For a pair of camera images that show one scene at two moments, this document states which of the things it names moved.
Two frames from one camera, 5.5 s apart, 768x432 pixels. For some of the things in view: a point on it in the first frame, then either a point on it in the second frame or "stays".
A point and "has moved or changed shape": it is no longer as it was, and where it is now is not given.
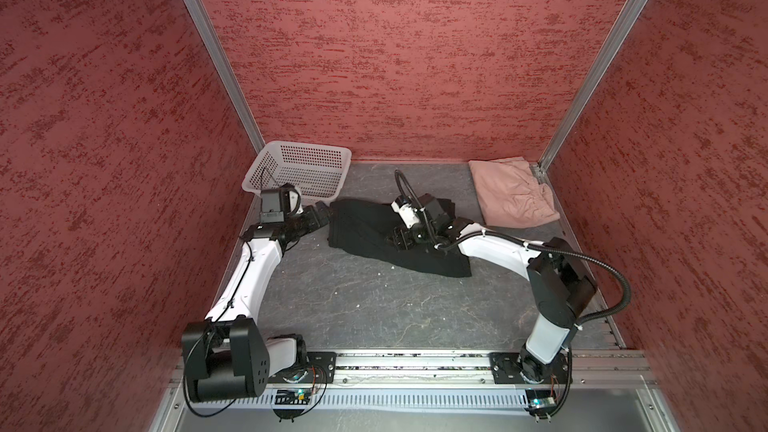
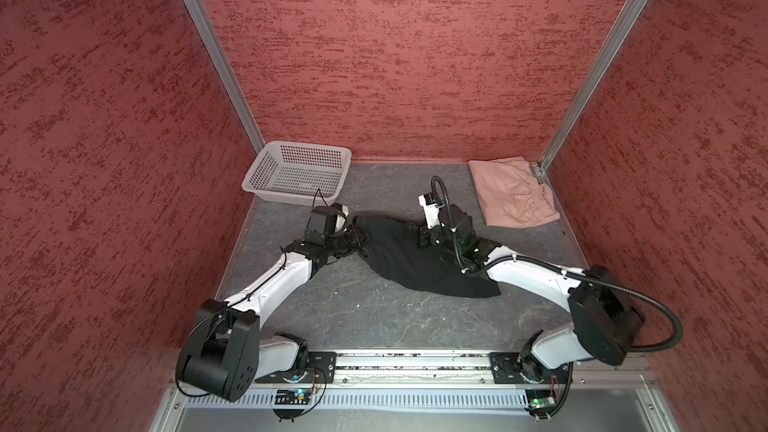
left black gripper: (314, 222) → (357, 240)
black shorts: (364, 227) has moved or changed shape
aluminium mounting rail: (552, 369) stays
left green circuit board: (292, 397) stays
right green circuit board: (540, 400) stays
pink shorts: (509, 194) stays
